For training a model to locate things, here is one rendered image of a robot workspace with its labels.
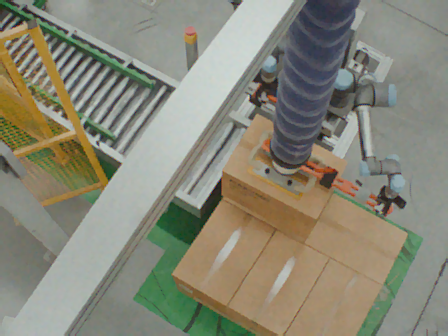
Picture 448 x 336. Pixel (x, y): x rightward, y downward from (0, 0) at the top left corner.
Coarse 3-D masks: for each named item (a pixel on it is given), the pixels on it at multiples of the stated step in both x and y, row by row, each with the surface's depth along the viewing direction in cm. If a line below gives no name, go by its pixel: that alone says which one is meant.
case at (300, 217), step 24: (264, 120) 341; (240, 144) 335; (240, 168) 328; (336, 168) 328; (240, 192) 342; (264, 192) 322; (312, 192) 322; (264, 216) 355; (288, 216) 333; (312, 216) 315
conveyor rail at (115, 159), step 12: (0, 84) 410; (12, 96) 420; (48, 108) 401; (60, 120) 396; (96, 144) 388; (108, 156) 390; (120, 156) 384; (180, 192) 373; (180, 204) 385; (192, 204) 370
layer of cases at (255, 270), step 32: (224, 224) 369; (256, 224) 369; (320, 224) 368; (352, 224) 367; (384, 224) 366; (192, 256) 359; (224, 256) 359; (256, 256) 359; (288, 256) 359; (320, 256) 358; (352, 256) 357; (384, 256) 357; (192, 288) 357; (224, 288) 350; (256, 288) 350; (288, 288) 349; (320, 288) 349; (352, 288) 348; (256, 320) 340; (288, 320) 340; (320, 320) 339; (352, 320) 339
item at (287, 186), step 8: (248, 168) 326; (264, 168) 326; (272, 168) 325; (256, 176) 325; (264, 176) 324; (288, 176) 323; (272, 184) 322; (280, 184) 321; (288, 184) 320; (304, 184) 322; (288, 192) 320; (296, 192) 319
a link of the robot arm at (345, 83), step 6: (342, 72) 333; (348, 72) 333; (342, 78) 332; (348, 78) 331; (354, 78) 332; (336, 84) 332; (342, 84) 330; (348, 84) 329; (354, 84) 332; (336, 90) 336; (342, 90) 333; (348, 90) 334; (354, 90) 334; (336, 96) 341; (342, 96) 340
